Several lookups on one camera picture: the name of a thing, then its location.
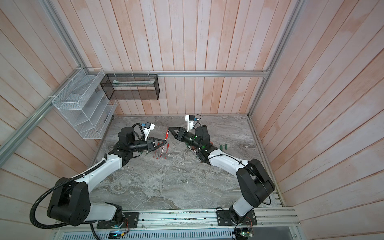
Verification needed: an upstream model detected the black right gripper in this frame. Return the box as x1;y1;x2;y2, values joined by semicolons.
170;127;203;152

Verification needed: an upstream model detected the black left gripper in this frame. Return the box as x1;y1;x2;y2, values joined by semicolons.
129;136;167;153

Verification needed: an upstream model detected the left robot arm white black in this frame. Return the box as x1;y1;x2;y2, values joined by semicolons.
47;127;167;228

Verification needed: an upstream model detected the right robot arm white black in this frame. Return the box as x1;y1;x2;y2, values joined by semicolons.
168;125;276;226

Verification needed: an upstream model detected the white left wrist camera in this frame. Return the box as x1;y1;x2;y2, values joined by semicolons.
141;122;155;141

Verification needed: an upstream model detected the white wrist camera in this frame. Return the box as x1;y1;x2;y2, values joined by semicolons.
141;122;155;141
185;115;198;132

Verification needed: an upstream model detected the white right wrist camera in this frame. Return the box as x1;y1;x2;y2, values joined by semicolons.
185;115;198;132

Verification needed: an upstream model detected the black corrugated cable conduit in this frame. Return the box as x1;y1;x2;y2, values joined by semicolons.
29;122;145;240

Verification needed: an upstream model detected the black mesh wall basket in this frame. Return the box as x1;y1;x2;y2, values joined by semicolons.
100;73;160;101

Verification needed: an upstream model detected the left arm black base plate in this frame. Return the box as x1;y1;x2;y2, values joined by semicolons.
97;212;140;229

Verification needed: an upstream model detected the white mesh wall shelf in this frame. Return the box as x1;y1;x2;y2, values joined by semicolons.
52;68;117;140

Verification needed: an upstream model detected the horizontal aluminium wall rail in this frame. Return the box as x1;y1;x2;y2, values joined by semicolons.
102;70;270;78

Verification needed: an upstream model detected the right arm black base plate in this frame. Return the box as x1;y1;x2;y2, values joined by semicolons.
215;208;258;227

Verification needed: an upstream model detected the left aluminium wall rail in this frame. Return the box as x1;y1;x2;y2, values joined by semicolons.
1;67;82;167

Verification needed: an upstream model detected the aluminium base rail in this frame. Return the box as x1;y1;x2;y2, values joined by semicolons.
51;206;301;233

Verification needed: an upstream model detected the right aluminium wall rail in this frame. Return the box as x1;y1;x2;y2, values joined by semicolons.
247;1;307;118

